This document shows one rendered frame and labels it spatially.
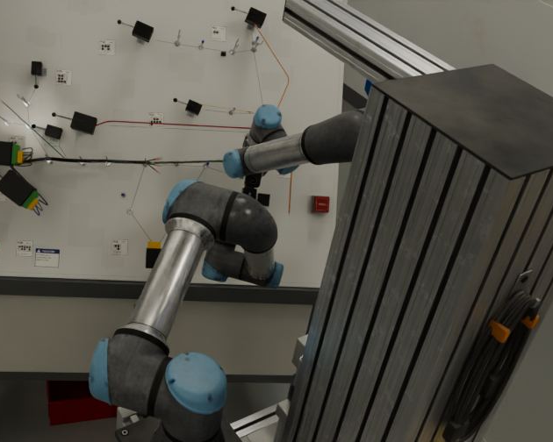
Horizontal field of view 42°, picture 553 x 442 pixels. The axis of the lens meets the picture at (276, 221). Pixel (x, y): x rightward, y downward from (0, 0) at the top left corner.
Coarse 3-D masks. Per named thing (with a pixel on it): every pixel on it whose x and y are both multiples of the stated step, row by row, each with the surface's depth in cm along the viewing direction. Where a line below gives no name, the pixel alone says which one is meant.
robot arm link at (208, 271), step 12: (216, 240) 197; (216, 252) 196; (228, 252) 197; (240, 252) 199; (204, 264) 198; (216, 264) 196; (228, 264) 196; (240, 264) 196; (204, 276) 198; (216, 276) 197; (228, 276) 199
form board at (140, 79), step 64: (0, 0) 221; (64, 0) 225; (128, 0) 229; (192, 0) 232; (256, 0) 236; (0, 64) 221; (64, 64) 225; (128, 64) 229; (192, 64) 232; (256, 64) 236; (320, 64) 241; (0, 128) 221; (64, 128) 225; (128, 128) 229; (192, 128) 233; (64, 192) 225; (128, 192) 229; (256, 192) 237; (320, 192) 241; (0, 256) 222; (64, 256) 225; (128, 256) 229; (320, 256) 241
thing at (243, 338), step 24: (192, 312) 245; (216, 312) 246; (240, 312) 247; (264, 312) 249; (288, 312) 250; (192, 336) 251; (216, 336) 253; (240, 336) 254; (264, 336) 256; (288, 336) 257; (216, 360) 260; (240, 360) 262; (264, 360) 263; (288, 360) 265
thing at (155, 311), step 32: (192, 192) 159; (224, 192) 160; (192, 224) 154; (224, 224) 157; (160, 256) 152; (192, 256) 153; (160, 288) 146; (160, 320) 143; (96, 352) 136; (128, 352) 136; (160, 352) 139; (96, 384) 134; (128, 384) 133
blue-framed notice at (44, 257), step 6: (36, 252) 224; (42, 252) 224; (48, 252) 224; (54, 252) 225; (60, 252) 225; (36, 258) 224; (42, 258) 224; (48, 258) 224; (54, 258) 225; (36, 264) 224; (42, 264) 224; (48, 264) 224; (54, 264) 225
